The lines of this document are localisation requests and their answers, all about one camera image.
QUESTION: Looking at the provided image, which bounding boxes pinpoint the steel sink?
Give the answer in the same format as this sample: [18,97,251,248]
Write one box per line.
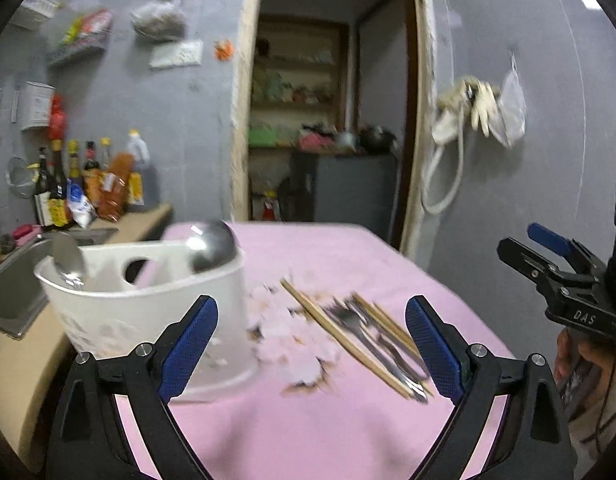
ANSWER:
[0,227,119,341]

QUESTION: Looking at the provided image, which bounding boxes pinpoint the red snack packet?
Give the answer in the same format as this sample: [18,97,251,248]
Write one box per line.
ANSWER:
[80,8,114,37]

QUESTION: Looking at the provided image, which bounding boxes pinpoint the wooden chopstick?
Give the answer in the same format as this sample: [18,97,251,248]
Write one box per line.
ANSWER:
[285,279,413,400]
[352,292,429,391]
[280,279,406,400]
[360,296,435,396]

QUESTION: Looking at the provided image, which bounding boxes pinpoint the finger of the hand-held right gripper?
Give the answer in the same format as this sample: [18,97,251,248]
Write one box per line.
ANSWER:
[496,237,606,311]
[526,222,608,276]

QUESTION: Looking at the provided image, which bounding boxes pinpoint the white wall box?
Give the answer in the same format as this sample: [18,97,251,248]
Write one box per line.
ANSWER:
[20,81,56,132]

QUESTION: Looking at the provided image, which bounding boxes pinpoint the pale rubber gloves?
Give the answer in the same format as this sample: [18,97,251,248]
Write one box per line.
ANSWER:
[438,75,502,137]

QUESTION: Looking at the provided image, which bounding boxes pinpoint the steel strainer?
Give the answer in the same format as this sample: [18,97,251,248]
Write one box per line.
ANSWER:
[5,87,37,199]

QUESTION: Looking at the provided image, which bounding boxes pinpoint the red-capped sauce bottle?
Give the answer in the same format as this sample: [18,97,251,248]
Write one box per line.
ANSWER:
[83,141,103,201]

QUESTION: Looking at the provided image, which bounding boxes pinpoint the person's right hand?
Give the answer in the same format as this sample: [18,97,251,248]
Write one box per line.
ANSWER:
[555,327,616,418]

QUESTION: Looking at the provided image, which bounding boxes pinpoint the white utensil holder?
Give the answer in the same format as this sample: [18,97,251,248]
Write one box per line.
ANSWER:
[34,240,261,403]

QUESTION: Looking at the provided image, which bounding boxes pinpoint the person's beige clothing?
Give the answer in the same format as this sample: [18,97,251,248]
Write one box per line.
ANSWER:
[566,360,616,480]

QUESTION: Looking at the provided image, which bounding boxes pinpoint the yellow snack packet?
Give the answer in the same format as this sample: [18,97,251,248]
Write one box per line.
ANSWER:
[62,16,85,47]

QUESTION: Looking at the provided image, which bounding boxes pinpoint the clear plastic bag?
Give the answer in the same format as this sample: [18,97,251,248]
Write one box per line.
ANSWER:
[489,51,528,149]

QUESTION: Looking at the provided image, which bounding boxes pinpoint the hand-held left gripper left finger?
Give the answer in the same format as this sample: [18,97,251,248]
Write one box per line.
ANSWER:
[45,295,219,480]

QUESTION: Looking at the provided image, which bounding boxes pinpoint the pink cloth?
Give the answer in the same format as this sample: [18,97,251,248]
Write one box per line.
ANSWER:
[298,130,335,152]

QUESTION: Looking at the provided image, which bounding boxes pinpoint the red plastic bag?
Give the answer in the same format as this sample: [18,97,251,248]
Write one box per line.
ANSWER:
[48,94,70,142]

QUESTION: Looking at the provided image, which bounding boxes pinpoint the green box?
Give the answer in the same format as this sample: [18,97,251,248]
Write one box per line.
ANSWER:
[249,125,279,149]

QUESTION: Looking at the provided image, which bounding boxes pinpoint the hanging bag of dried goods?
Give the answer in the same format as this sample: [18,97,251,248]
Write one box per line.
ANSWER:
[130,0,189,42]

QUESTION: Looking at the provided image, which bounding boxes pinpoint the grey wall rack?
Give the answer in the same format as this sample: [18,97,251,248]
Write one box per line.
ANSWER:
[44,30,114,67]

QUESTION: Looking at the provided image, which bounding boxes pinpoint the steel fork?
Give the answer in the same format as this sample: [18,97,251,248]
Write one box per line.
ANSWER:
[325,304,429,405]
[345,300,431,391]

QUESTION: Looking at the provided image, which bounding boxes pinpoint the pink sponge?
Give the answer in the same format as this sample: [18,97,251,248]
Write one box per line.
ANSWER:
[15,225,42,247]

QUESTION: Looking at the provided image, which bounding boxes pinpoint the pink floral tablecloth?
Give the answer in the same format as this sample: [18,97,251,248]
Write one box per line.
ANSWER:
[113,220,518,480]

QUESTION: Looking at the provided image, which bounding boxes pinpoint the black cable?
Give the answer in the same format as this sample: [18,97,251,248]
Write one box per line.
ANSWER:
[594,339,616,457]

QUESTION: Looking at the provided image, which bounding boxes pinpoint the white wall rack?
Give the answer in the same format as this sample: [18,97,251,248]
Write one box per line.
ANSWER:
[10,0,62,28]

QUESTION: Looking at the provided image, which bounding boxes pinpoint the dark pot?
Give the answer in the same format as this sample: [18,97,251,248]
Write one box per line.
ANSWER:
[360,124,397,154]

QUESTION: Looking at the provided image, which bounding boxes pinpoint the red white bag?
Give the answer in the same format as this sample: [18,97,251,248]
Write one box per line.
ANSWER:
[260,190,285,222]

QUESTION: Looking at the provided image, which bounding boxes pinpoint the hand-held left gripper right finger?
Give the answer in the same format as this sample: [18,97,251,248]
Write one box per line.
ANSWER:
[405,295,578,480]

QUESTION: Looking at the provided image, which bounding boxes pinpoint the dark soy sauce bottle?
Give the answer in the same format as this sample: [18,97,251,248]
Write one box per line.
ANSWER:
[48,139,73,227]

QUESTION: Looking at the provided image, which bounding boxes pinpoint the dark pump bottle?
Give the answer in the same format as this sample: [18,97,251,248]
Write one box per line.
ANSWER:
[33,147,52,226]

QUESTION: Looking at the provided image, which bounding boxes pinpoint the orange snack packet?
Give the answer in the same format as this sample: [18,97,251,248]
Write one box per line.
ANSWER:
[95,152,137,222]

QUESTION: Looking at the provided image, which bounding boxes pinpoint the steel ladle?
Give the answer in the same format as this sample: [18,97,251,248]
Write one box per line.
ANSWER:
[185,219,237,273]

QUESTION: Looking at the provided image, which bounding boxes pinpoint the wooden shelf unit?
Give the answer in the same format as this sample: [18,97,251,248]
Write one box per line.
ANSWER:
[249,15,349,152]

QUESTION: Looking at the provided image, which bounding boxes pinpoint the grey cabinet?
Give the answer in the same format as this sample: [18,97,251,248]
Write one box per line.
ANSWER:
[292,152,405,247]

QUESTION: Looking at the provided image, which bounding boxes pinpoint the blue white packet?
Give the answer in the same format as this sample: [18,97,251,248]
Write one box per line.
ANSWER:
[67,181,97,227]

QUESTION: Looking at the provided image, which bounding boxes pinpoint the white wall socket panel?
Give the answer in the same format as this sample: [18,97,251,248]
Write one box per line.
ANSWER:
[149,40,203,70]

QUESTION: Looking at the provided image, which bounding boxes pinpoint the steel spoon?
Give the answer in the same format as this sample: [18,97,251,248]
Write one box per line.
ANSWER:
[50,232,86,288]

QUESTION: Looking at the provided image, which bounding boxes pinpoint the wooden door frame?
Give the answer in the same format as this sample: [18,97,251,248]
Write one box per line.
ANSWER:
[229,0,439,263]

